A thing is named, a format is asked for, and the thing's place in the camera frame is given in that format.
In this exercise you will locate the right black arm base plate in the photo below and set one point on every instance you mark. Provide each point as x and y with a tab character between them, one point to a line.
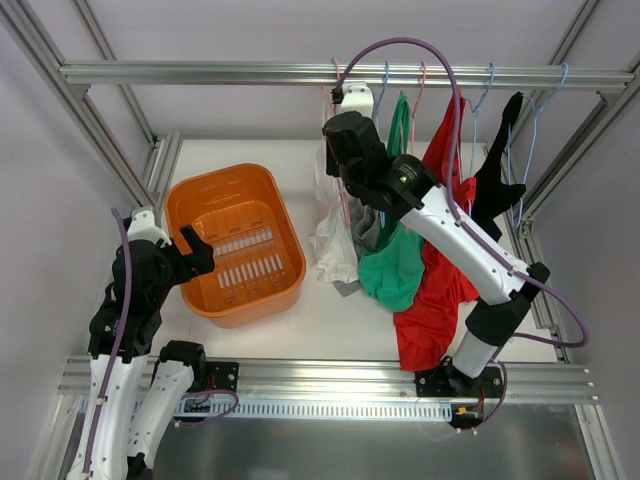
432	384

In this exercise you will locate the black shirt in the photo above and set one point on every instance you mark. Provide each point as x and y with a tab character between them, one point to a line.
494	197

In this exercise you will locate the red shirt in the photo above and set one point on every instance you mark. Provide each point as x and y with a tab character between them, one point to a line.
426	330

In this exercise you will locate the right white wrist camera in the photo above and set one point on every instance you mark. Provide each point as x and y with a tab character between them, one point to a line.
353	96

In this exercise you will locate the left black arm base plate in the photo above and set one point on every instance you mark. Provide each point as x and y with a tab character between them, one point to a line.
222	375

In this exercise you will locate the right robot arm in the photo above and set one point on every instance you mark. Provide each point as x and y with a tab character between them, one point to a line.
406	190

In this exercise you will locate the aluminium hanging rail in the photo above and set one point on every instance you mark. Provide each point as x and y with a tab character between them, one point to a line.
323	74

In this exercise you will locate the blue hanger under black shirt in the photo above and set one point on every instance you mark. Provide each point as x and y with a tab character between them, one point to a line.
516	212

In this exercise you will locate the green shirt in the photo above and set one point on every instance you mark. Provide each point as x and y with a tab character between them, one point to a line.
393	272

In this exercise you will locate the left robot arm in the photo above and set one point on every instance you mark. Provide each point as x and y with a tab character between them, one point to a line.
118	439

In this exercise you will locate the white tank top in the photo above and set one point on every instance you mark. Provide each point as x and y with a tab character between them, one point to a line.
326	195

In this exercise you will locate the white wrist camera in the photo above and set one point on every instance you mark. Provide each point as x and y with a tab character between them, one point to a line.
353	96
143	227

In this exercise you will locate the orange plastic basket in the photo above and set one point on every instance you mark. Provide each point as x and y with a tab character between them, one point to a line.
259	262

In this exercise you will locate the blue hanger under red shirt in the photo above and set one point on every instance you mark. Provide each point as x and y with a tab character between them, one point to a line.
475	110

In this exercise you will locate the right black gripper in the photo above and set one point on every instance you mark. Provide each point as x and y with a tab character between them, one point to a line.
337	163

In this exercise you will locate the aluminium front frame rail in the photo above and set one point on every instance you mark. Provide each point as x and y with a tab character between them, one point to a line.
553	383

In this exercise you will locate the grey shirt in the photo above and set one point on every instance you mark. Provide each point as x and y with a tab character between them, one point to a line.
365	230

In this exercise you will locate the white slotted cable duct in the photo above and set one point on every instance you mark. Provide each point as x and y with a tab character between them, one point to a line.
402	409

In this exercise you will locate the pink wire hanger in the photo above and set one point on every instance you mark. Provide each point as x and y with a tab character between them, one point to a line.
329	110

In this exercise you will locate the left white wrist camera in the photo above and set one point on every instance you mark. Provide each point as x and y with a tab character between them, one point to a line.
143	227

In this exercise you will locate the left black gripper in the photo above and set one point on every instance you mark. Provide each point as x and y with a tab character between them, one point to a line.
198	255

